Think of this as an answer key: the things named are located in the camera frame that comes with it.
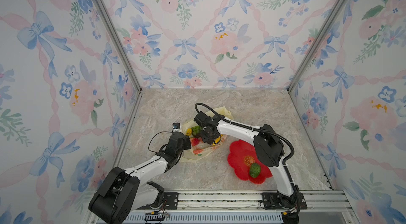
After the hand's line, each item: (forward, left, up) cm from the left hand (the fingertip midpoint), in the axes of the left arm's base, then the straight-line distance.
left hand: (188, 135), depth 89 cm
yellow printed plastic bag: (-5, -7, -5) cm, 10 cm away
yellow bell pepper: (+3, 0, -1) cm, 4 cm away
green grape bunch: (+3, -4, 0) cm, 5 cm away
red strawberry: (-2, -4, -3) cm, 5 cm away
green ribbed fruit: (-19, -34, -1) cm, 39 cm away
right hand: (+1, -10, -4) cm, 11 cm away
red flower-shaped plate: (-9, -30, -6) cm, 32 cm away
